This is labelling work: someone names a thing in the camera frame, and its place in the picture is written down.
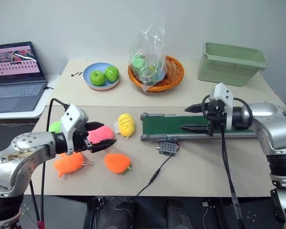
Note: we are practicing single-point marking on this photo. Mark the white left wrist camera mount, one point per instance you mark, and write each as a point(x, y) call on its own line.
point(72, 117)

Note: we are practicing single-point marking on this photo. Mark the light green plastic bin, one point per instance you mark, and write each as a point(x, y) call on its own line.
point(228, 64)

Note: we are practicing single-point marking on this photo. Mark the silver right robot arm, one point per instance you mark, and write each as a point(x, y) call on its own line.
point(271, 124)

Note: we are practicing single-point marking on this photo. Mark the grey open laptop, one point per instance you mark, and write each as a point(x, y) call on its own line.
point(14, 93)

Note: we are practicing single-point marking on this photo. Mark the grey controller box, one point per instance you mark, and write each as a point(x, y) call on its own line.
point(166, 148)

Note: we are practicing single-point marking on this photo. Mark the yellow plush toy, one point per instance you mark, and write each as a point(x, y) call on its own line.
point(126, 124)

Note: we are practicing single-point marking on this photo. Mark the green conveyor belt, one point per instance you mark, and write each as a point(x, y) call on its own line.
point(162, 125)

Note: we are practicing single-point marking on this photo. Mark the light blue plate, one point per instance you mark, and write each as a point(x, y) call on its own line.
point(88, 80)

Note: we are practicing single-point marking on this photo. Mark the orange plush toy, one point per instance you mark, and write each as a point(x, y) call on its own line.
point(68, 164)

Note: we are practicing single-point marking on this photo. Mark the pink plush toy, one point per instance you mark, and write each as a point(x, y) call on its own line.
point(101, 134)

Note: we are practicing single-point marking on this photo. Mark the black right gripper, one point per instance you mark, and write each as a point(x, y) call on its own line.
point(215, 112)

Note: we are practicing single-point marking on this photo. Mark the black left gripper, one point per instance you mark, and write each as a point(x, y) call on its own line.
point(81, 141)

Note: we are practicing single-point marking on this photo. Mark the clear plastic bag with items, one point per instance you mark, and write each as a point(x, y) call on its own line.
point(147, 52)

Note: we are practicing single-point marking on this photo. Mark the orange plush carrot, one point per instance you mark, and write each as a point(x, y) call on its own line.
point(116, 163)

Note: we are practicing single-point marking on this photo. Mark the green plush toy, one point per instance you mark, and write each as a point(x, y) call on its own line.
point(54, 127)

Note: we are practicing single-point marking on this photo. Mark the orange woven basket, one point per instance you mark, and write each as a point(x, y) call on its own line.
point(175, 69)

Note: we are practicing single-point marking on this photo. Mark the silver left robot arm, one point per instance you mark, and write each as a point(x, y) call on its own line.
point(26, 148)

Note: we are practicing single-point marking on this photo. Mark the red clamp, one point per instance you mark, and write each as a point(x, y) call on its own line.
point(40, 224)

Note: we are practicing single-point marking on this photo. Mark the green apple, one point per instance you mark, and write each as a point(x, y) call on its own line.
point(111, 74)
point(97, 78)

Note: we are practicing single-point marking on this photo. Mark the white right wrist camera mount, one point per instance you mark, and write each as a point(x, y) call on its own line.
point(225, 95)

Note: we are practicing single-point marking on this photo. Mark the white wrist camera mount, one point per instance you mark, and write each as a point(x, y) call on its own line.
point(225, 95)
point(72, 117)

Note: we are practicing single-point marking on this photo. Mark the white side table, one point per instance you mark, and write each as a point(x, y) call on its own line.
point(51, 82)

